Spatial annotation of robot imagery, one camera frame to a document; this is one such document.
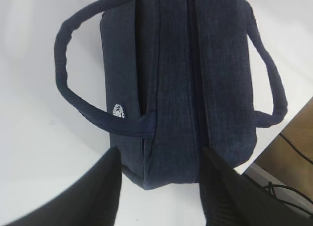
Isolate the black floor cable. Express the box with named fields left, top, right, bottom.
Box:
left=261, top=132, right=313, bottom=216

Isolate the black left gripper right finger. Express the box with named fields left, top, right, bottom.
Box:
left=199, top=147, right=313, bottom=226

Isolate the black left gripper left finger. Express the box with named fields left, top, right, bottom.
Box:
left=10, top=148, right=122, bottom=226

